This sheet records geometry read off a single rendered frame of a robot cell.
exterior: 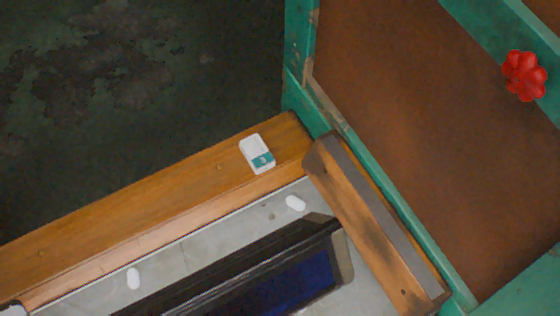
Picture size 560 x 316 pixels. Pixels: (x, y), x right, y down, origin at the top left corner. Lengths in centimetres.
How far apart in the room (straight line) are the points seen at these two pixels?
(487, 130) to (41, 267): 67
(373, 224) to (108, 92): 140
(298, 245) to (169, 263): 43
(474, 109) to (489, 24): 11
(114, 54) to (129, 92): 19
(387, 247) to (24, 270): 55
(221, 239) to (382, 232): 26
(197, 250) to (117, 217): 14
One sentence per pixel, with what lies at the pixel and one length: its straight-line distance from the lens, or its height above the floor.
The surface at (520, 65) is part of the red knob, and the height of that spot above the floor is 125.
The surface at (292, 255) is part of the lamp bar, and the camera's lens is 49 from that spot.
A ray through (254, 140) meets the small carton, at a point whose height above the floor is 79.
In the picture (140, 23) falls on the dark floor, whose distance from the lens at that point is 222.
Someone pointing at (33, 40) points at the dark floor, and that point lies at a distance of 230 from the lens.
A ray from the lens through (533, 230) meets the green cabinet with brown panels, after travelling 59.
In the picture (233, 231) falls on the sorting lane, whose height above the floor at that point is 74.
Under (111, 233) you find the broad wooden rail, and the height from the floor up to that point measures 77.
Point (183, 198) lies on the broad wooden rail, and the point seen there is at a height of 76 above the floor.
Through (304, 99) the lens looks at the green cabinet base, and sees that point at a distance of 92.
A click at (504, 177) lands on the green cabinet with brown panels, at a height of 109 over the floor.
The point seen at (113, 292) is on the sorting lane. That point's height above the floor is 74.
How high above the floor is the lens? 157
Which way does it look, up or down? 60 degrees down
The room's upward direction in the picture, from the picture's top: 1 degrees clockwise
